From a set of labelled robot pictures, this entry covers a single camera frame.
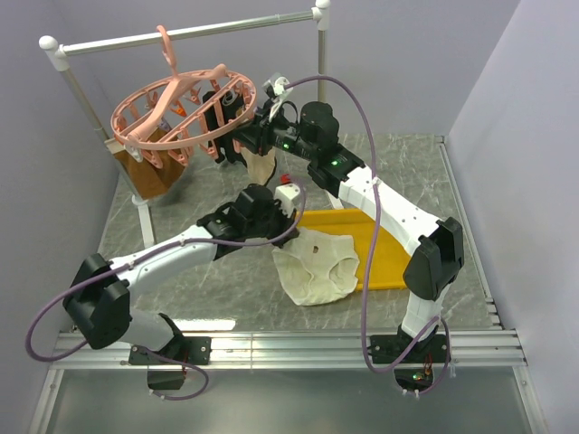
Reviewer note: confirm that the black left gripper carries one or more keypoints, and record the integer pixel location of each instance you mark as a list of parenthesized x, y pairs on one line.
[(286, 222)]

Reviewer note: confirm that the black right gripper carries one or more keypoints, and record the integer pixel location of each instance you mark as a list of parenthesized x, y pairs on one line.
[(256, 137)]

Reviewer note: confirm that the pale green white underwear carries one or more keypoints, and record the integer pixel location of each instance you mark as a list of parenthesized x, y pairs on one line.
[(317, 268)]

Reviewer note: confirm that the pink round clip hanger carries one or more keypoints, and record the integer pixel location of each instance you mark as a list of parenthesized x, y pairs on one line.
[(183, 112)]

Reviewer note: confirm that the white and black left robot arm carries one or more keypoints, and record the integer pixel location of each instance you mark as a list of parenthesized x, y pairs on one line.
[(100, 304)]

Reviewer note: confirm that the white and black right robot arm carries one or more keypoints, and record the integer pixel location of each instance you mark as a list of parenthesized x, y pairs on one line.
[(435, 246)]

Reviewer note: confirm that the beige hanging garment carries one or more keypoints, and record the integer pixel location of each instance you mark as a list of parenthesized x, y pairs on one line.
[(260, 168)]

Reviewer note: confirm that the brown hanging garment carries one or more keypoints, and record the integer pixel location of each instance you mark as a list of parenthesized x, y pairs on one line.
[(148, 180)]

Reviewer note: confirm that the yellow plastic tray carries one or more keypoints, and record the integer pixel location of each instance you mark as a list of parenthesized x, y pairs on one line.
[(389, 260)]

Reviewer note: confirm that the silver white clothes rack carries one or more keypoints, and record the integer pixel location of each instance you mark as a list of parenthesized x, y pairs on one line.
[(59, 55)]

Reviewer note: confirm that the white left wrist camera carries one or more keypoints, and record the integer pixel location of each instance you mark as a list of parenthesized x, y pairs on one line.
[(289, 195)]

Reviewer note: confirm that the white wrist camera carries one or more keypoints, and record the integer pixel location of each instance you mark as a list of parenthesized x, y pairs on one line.
[(289, 195), (277, 89)]

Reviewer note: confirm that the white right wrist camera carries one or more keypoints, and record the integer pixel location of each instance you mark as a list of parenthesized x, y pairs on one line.
[(277, 89)]

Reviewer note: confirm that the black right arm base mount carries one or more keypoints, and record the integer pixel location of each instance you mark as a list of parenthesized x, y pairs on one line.
[(416, 370)]

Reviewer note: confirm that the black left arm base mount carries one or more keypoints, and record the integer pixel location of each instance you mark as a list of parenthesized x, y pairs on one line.
[(167, 368)]

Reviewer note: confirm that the aluminium rail frame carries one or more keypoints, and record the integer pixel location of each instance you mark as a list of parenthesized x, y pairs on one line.
[(471, 349)]

